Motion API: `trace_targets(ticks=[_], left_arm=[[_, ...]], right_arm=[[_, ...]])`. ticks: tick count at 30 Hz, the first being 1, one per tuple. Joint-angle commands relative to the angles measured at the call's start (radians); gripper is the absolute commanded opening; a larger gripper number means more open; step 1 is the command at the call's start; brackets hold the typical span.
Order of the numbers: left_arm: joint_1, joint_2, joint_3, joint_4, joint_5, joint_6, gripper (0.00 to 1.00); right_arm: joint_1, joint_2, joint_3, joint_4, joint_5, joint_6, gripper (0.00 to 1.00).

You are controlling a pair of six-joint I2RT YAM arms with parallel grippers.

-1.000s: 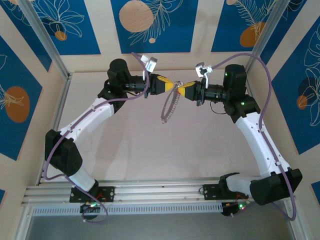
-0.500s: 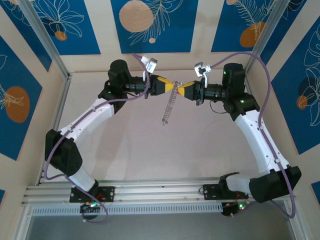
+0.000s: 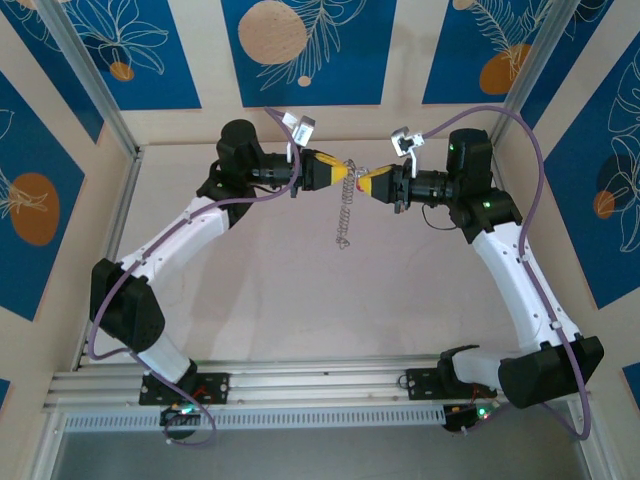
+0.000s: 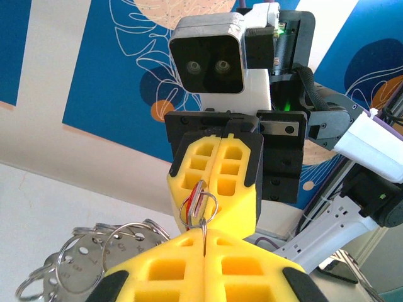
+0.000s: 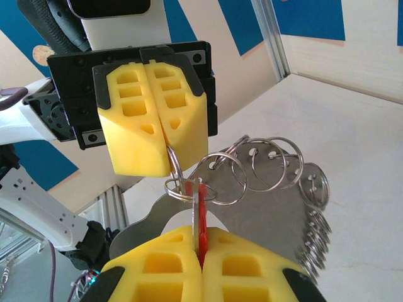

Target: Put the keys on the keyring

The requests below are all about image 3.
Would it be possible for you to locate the metal keyring band with rings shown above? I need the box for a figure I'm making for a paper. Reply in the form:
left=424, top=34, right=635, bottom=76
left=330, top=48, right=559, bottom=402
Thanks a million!
left=334, top=158, right=371, bottom=251

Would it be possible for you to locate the blue panel with beige circle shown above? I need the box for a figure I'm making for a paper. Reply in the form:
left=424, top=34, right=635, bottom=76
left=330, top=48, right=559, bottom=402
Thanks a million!
left=221, top=0, right=399, bottom=109

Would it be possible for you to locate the small controller circuit board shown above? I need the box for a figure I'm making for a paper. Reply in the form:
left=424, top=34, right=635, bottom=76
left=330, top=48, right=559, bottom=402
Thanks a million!
left=443, top=402, right=501, bottom=435
left=159, top=405, right=206, bottom=429

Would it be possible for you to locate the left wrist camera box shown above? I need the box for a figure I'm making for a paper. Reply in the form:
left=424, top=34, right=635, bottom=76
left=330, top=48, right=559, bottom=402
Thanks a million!
left=283, top=112, right=318, bottom=147

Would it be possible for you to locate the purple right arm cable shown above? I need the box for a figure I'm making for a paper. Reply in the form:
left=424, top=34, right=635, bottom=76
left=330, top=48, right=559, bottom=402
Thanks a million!
left=423, top=104, right=591, bottom=442

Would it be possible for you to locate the blue floral wall panel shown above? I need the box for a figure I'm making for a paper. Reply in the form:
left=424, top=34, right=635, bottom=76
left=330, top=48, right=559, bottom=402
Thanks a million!
left=519, top=0, right=640, bottom=136
left=422, top=0, right=556, bottom=106
left=0, top=69, right=86, bottom=324
left=0, top=0, right=105, bottom=146
left=52, top=0, right=203, bottom=112
left=542, top=44, right=640, bottom=311

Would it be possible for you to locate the aluminium frame post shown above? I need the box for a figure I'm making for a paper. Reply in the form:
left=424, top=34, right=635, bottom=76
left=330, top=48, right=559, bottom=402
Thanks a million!
left=37, top=0, right=145, bottom=157
left=487, top=0, right=585, bottom=151

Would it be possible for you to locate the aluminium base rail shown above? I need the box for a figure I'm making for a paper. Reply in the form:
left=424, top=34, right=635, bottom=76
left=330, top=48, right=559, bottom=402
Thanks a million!
left=42, top=355, right=596, bottom=414

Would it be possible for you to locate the grey slotted cable duct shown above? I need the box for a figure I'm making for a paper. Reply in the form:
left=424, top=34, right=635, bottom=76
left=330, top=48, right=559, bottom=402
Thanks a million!
left=62, top=404, right=449, bottom=434

